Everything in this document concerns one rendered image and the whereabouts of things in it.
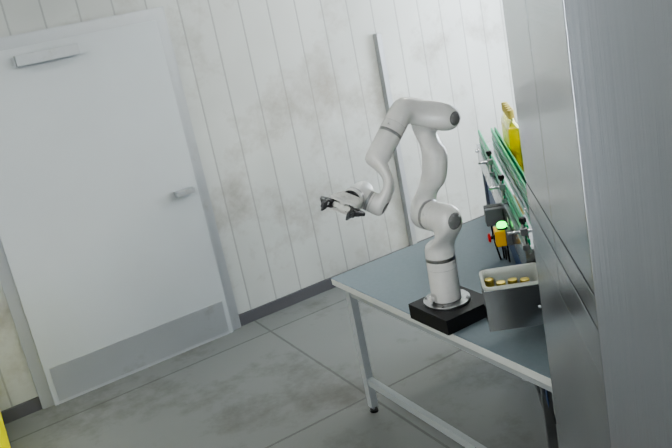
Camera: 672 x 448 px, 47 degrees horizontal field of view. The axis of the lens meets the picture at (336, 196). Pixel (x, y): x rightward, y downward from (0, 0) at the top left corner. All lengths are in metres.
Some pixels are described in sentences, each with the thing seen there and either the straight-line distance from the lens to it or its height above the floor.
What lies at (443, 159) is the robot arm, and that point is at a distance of 2.99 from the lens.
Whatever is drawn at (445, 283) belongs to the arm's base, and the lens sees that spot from 3.10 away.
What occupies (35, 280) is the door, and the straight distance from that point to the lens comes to 4.88.
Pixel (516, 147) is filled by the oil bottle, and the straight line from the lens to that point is 4.08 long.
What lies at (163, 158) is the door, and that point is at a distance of 4.94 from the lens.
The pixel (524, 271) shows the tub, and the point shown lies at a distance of 2.94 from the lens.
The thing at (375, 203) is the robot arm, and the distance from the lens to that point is 2.77.
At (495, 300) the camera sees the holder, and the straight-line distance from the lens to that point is 2.79.
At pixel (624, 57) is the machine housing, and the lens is 1.24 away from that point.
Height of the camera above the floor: 2.14
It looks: 15 degrees down
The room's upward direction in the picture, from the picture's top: 11 degrees counter-clockwise
